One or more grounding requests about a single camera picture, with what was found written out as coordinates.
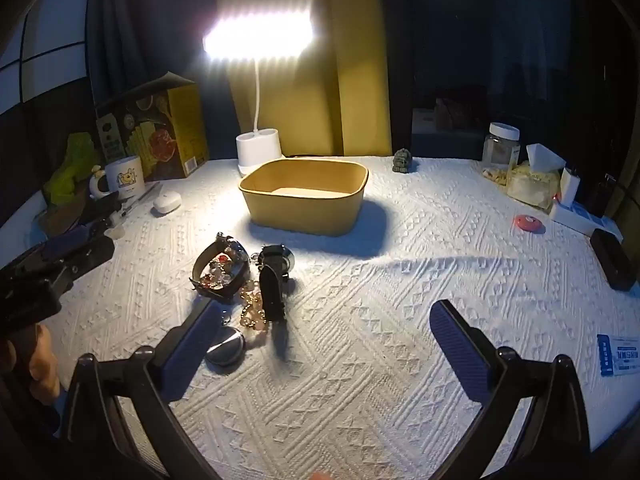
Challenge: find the white desk lamp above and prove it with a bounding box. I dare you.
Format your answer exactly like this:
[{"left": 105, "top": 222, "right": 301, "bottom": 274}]
[{"left": 202, "top": 7, "right": 316, "bottom": 178}]

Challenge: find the white charger plug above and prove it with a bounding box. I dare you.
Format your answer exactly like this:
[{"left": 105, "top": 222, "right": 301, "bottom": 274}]
[{"left": 557, "top": 166, "right": 581, "bottom": 206}]

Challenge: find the yellow storage box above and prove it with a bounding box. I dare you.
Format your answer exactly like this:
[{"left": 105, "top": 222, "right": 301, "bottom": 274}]
[{"left": 238, "top": 157, "right": 370, "bottom": 237}]

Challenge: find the person's left hand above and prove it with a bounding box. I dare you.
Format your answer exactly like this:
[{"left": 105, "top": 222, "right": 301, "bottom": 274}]
[{"left": 27, "top": 322, "right": 63, "bottom": 406}]

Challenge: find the blue white paper label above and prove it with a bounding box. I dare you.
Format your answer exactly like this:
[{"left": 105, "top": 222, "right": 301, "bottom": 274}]
[{"left": 596, "top": 332, "right": 640, "bottom": 377}]

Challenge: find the yellow tissue pack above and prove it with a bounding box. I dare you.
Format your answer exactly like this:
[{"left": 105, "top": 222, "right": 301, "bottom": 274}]
[{"left": 506, "top": 143, "right": 567, "bottom": 210}]

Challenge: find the clear ballpoint pen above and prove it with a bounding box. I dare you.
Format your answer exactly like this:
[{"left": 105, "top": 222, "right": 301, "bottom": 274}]
[{"left": 120, "top": 182, "right": 161, "bottom": 216}]

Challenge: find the green plush toy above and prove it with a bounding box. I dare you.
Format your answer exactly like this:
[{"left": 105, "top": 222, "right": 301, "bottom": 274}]
[{"left": 42, "top": 131, "right": 101, "bottom": 206}]

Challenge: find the brown strap wristwatch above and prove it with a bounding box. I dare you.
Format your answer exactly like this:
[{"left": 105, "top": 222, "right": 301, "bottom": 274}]
[{"left": 190, "top": 232, "right": 252, "bottom": 303}]

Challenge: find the white textured tablecloth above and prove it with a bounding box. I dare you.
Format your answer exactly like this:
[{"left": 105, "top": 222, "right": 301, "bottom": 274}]
[{"left": 0, "top": 155, "right": 640, "bottom": 480}]

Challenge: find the black rectangular box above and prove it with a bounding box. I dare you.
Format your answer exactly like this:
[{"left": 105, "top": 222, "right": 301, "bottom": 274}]
[{"left": 590, "top": 228, "right": 637, "bottom": 292}]

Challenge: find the white power strip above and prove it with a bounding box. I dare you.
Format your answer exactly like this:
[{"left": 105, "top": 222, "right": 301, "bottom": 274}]
[{"left": 549, "top": 200, "right": 623, "bottom": 241}]

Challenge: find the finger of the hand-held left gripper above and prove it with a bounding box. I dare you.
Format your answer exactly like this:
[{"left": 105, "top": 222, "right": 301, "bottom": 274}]
[
  {"left": 77, "top": 193, "right": 122, "bottom": 226},
  {"left": 42, "top": 225, "right": 116, "bottom": 276}
]

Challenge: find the crystal bead bracelet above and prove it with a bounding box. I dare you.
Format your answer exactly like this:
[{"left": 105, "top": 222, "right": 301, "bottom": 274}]
[{"left": 202, "top": 254, "right": 241, "bottom": 291}]

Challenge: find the round silver compact mirror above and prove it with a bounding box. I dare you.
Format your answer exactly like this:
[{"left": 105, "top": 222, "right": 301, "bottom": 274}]
[{"left": 205, "top": 326, "right": 246, "bottom": 367}]

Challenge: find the small green figurine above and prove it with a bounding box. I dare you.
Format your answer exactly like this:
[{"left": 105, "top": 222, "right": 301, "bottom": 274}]
[{"left": 392, "top": 148, "right": 417, "bottom": 177}]

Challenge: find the white cartoon mug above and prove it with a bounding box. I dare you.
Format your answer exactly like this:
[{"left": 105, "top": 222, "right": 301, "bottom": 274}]
[{"left": 89, "top": 156, "right": 147, "bottom": 201}]

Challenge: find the dark blue curtain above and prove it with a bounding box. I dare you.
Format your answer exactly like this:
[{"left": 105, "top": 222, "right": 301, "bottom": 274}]
[{"left": 85, "top": 0, "right": 236, "bottom": 161}]

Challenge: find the black charger plug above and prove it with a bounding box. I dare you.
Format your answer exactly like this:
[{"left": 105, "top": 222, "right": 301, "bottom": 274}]
[{"left": 585, "top": 174, "right": 618, "bottom": 218}]

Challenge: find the printed cracker box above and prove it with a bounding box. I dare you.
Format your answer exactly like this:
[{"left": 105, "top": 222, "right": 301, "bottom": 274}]
[{"left": 95, "top": 72, "right": 210, "bottom": 181}]

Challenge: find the glass jar white lid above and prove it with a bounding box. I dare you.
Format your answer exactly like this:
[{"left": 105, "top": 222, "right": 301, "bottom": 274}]
[{"left": 481, "top": 122, "right": 521, "bottom": 171}]

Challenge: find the yellow curtain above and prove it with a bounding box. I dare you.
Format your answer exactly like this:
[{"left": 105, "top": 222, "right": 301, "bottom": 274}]
[{"left": 215, "top": 0, "right": 393, "bottom": 158}]

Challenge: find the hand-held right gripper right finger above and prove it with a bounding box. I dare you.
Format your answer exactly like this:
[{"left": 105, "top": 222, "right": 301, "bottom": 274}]
[{"left": 429, "top": 299, "right": 593, "bottom": 480}]

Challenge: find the pink small round object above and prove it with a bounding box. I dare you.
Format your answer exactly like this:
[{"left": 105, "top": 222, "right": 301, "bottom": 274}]
[{"left": 515, "top": 214, "right": 547, "bottom": 234}]

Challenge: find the amber bead bracelet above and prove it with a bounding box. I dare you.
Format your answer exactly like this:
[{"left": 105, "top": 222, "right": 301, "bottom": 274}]
[{"left": 239, "top": 280, "right": 271, "bottom": 333}]

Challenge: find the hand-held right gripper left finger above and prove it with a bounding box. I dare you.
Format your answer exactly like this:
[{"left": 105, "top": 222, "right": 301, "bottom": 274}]
[{"left": 60, "top": 298, "right": 225, "bottom": 480}]

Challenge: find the black strap wristwatch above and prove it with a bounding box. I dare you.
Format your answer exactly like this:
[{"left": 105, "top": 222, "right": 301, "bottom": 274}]
[{"left": 254, "top": 244, "right": 297, "bottom": 323}]

